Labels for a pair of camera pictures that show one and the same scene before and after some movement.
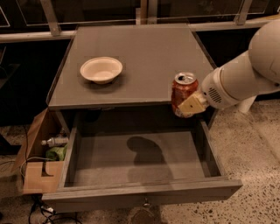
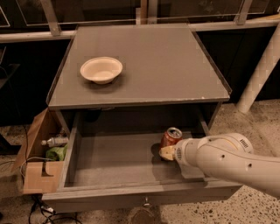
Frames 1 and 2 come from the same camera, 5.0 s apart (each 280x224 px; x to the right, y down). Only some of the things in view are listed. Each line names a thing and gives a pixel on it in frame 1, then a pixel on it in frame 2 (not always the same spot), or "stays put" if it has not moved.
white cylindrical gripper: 215,88 → 178,152
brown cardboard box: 41,176 stays put
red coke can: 184,85 → 171,137
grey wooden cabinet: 120,76 stays put
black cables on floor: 38,200 stays put
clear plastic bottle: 55,142 stays put
